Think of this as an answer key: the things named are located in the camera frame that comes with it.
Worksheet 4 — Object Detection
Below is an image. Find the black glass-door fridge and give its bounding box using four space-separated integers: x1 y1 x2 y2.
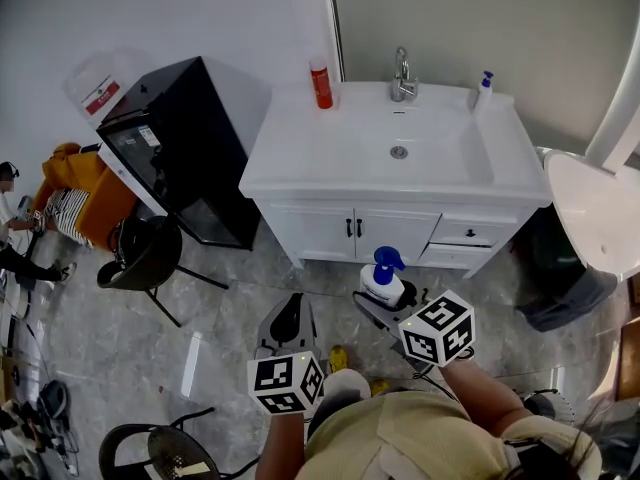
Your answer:
97 56 274 252

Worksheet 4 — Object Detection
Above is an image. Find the person's left leg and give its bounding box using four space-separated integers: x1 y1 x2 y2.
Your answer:
319 369 372 419

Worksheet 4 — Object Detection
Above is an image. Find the tangle of black cables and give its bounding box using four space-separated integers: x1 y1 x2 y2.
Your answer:
0 377 81 480

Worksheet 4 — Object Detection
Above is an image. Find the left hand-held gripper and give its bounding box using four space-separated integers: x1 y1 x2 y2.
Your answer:
247 293 326 415

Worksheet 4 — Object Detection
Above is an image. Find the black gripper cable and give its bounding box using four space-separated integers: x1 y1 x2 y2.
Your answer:
412 367 457 400

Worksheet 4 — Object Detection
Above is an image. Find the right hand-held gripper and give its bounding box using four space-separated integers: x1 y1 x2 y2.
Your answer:
352 280 475 373

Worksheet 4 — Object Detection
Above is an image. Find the wooden board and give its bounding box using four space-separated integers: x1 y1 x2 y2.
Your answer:
615 316 640 403

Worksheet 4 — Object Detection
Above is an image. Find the red bottle white cap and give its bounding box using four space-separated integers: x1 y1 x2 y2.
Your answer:
309 56 335 110

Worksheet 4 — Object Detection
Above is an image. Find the chrome faucet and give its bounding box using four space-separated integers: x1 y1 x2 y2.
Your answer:
389 46 420 103

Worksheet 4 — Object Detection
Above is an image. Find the white sink vanity cabinet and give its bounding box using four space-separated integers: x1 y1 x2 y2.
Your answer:
238 80 551 279

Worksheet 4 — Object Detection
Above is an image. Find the translucent container red label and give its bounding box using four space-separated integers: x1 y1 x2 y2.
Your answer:
62 47 154 132

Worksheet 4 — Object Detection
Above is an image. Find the dark bin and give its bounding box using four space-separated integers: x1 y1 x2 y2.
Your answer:
514 202 620 333

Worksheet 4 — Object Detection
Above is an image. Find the black metal chair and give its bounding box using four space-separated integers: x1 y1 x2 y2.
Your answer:
98 406 261 480
97 214 230 329

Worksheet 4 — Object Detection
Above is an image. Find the person's left forearm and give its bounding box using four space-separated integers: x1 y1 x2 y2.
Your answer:
254 410 307 480

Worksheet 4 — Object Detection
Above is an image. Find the person's torso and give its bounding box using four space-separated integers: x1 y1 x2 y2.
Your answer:
299 390 601 480

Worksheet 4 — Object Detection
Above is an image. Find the person's right forearm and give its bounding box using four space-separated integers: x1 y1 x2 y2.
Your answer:
438 360 534 439

